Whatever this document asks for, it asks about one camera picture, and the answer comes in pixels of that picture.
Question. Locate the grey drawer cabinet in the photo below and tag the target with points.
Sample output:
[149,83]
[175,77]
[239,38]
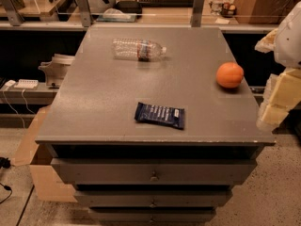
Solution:
[142,130]

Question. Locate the clear plastic water bottle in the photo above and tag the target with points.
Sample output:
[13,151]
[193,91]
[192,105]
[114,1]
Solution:
[137,49]

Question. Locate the middle grey drawer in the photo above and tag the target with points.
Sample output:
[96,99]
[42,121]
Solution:
[152,198]

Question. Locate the white power strip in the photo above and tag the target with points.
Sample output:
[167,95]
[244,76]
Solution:
[26,84]

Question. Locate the top grey drawer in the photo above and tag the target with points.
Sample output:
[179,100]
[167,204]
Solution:
[153,171]

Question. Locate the cardboard box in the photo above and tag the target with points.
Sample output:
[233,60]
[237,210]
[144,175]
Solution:
[49,187]

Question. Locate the grey moulded plastic part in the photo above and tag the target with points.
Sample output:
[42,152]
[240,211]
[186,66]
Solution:
[56,69]

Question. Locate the blue rxbar blueberry wrapper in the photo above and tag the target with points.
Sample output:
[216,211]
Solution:
[161,115]

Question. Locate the black tray on shelf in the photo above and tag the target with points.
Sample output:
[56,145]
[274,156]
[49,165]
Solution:
[129,6]

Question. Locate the bottle with fruit on shelf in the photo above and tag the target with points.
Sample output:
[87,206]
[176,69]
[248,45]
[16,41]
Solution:
[225,8]

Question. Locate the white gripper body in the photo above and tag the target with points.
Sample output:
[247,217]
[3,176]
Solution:
[289,42]

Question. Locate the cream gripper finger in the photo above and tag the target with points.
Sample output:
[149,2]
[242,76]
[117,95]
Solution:
[282,93]
[267,43]

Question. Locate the bottom grey drawer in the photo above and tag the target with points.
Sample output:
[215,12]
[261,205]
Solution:
[152,215]

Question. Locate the clear plastic container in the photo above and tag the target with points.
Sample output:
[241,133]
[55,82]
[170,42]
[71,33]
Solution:
[115,15]

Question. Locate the orange fruit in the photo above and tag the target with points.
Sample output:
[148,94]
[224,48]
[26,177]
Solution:
[229,75]

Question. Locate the grey drawer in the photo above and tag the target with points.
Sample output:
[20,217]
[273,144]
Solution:
[153,171]
[152,198]
[152,215]

